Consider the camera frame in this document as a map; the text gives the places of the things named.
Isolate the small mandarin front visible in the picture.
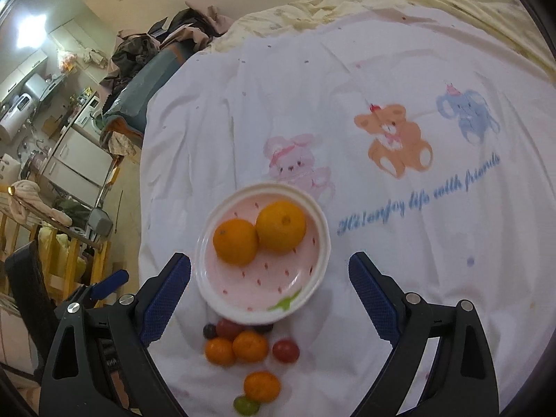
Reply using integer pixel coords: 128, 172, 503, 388
243, 371, 282, 404

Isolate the white cartoon-print bedsheet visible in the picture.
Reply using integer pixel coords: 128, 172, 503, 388
139, 7, 555, 416

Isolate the green grape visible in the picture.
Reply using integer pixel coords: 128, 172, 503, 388
233, 395, 260, 416

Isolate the cream patterned quilt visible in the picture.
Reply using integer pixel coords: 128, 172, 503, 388
205, 0, 555, 79

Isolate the wooden drying rack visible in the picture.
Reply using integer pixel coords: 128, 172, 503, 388
1, 182, 111, 303

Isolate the white washing machine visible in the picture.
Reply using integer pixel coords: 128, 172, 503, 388
72, 94, 103, 145

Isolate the white kitchen cabinet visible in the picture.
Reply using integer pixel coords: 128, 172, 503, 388
40, 127, 113, 207

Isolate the pile of clothes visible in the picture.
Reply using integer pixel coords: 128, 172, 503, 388
98, 4, 234, 156

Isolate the pink strawberry-pattern plate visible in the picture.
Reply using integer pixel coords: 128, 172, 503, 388
192, 183, 331, 325

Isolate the large orange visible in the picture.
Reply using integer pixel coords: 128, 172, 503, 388
212, 219, 258, 267
255, 199, 307, 254

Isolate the small mandarin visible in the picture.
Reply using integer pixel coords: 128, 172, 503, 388
204, 337, 237, 367
243, 371, 282, 404
232, 330, 270, 363

